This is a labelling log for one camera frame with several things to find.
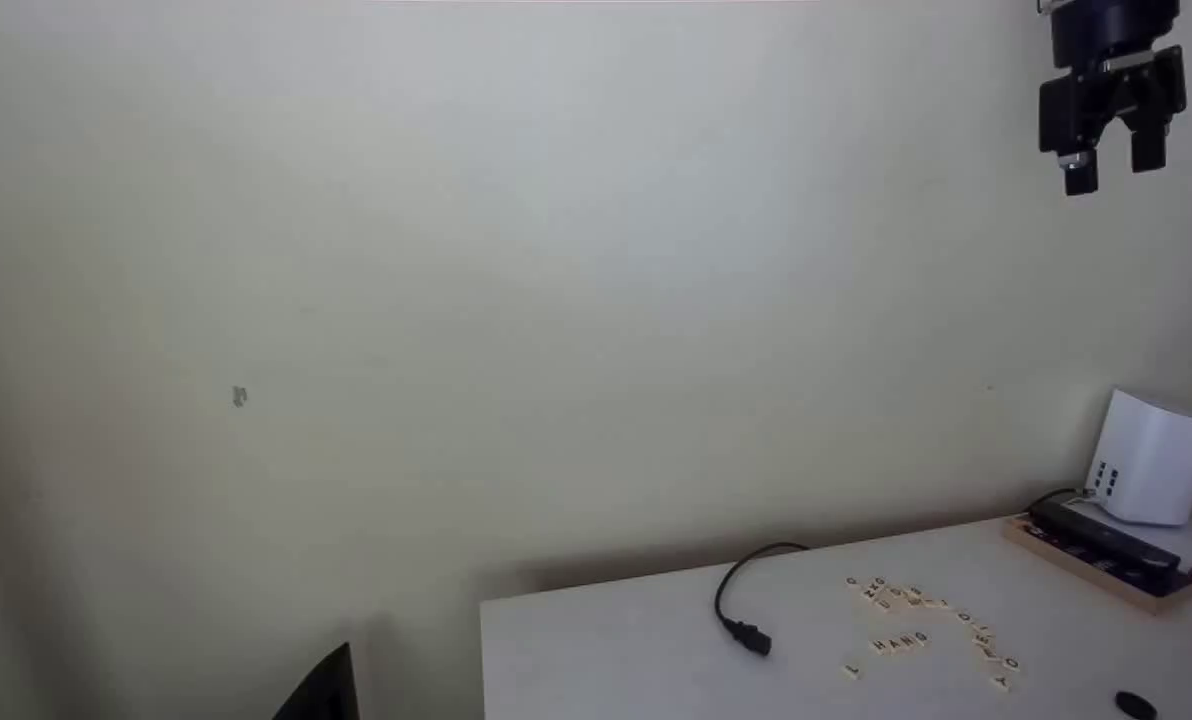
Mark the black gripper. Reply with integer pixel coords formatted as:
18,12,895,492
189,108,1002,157
1040,0,1186,194

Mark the black remote control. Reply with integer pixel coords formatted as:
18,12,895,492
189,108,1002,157
1027,500,1186,593

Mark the black power cable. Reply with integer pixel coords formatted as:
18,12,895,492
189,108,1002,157
713,534,813,658

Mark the black round disc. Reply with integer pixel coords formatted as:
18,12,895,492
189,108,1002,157
1112,692,1156,720

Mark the white cube speaker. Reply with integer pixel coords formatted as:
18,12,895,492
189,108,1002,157
1084,390,1192,529

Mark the black monitor corner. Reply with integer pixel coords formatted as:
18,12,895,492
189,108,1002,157
271,643,358,720

